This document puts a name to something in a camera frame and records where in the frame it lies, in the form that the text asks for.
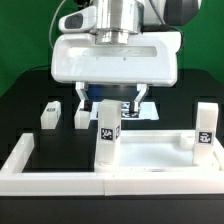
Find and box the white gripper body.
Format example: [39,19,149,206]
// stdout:
[51,32,181,86]

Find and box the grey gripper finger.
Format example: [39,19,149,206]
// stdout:
[75,82,92,112]
[129,84,148,113]

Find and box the white desk top tray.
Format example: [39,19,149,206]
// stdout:
[94,130,224,174]

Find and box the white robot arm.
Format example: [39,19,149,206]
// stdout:
[51,0,202,113]

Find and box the fiducial marker sheet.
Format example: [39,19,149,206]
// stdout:
[89,101,160,122]

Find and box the black cable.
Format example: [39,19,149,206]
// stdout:
[13,64,53,84]

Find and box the white cable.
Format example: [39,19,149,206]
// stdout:
[48,0,68,51]

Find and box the white U-shaped fence frame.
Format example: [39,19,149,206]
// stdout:
[0,133,224,196]

